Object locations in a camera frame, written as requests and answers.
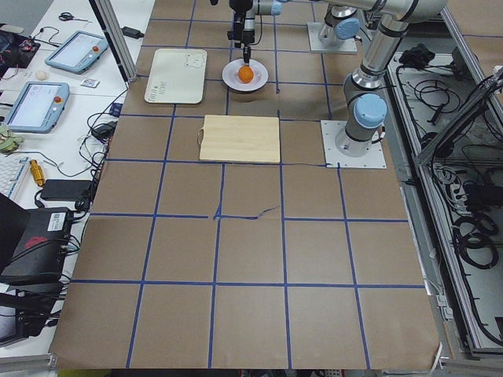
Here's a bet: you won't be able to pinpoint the black electronics box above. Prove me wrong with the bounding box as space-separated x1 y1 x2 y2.
1 203 73 286

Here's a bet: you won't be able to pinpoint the blue teach pendant far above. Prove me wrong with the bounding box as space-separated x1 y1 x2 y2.
45 31 108 74

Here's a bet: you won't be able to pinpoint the orange fruit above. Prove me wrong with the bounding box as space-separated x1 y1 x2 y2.
237 65 255 84

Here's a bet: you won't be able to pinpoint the bamboo cutting board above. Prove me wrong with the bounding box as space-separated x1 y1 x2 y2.
199 115 281 163

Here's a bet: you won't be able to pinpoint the blue teach pendant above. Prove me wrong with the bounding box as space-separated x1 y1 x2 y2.
45 31 108 74
6 82 70 134

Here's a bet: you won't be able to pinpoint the gold metal cylinder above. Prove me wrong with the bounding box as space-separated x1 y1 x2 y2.
30 159 46 187

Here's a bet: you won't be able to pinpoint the blue teach pendant near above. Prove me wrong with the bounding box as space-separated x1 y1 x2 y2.
6 82 70 134

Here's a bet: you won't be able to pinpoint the black laptop power brick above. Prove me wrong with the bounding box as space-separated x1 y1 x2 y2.
40 179 91 201

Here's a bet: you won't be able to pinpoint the aluminium frame post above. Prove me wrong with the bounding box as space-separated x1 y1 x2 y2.
89 0 138 83

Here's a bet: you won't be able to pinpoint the small printed card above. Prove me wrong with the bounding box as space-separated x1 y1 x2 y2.
81 79 100 88

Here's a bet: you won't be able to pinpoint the black scissors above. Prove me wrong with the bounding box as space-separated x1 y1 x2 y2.
58 12 76 22

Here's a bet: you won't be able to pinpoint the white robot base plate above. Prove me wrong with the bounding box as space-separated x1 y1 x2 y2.
321 120 387 169
307 22 358 55

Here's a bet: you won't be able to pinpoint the white keyboard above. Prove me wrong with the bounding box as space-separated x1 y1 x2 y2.
0 155 29 199

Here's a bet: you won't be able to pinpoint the green plush toy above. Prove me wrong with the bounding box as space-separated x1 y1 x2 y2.
0 123 24 155

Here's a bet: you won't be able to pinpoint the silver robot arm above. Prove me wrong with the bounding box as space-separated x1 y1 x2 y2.
336 15 409 157
227 1 447 82

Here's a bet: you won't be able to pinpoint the black power adapter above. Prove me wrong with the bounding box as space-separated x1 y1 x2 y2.
121 26 145 39

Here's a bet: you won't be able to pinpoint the cream tray with bear print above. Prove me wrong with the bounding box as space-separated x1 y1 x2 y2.
144 49 207 104

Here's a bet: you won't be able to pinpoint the white round plate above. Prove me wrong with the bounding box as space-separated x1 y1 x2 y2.
222 59 269 92

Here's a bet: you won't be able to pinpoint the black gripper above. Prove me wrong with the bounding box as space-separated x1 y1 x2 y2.
227 0 258 65

